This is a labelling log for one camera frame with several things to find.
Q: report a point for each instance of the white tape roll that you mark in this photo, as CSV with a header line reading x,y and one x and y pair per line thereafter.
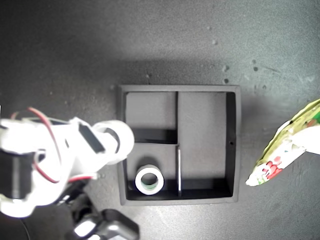
x,y
140,187
126,140

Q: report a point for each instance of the black tray with wells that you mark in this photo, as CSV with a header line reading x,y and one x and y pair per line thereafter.
x,y
202,140

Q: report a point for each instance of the small black camera box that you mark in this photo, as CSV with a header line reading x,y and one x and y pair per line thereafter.
x,y
120,225

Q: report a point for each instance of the snack bar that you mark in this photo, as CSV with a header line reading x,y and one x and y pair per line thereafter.
x,y
270,170

